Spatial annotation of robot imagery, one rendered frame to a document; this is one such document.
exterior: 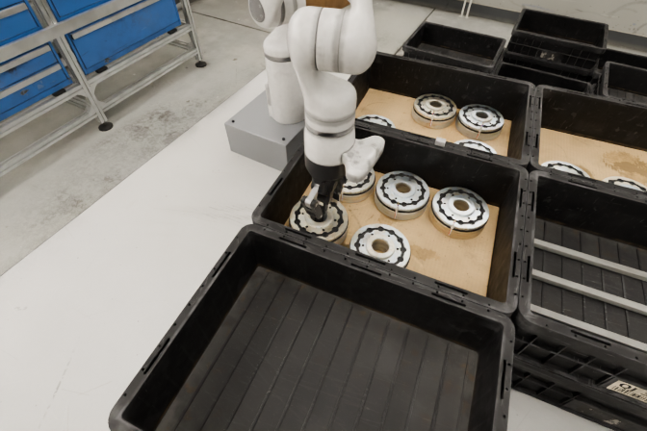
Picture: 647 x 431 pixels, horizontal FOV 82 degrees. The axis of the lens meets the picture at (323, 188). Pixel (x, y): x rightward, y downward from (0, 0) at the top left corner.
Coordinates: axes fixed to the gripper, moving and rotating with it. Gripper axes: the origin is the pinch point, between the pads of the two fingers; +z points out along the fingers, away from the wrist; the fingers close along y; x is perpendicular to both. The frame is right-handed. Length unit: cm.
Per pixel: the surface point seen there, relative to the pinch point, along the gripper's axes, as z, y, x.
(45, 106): 61, -29, -177
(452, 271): 4.2, -1.5, 23.5
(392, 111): 4.9, -38.9, -3.2
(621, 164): 4, -46, 48
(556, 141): 4, -47, 34
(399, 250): 1.1, 1.2, 14.4
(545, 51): 36, -160, 28
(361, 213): 4.5, -5.3, 4.6
